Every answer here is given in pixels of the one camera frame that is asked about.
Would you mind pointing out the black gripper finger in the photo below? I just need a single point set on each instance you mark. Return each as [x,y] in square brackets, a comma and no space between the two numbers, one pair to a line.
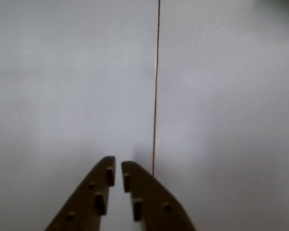
[84,204]
[154,209]

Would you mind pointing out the grey foam mat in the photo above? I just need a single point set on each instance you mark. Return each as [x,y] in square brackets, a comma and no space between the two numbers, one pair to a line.
[62,96]
[231,120]

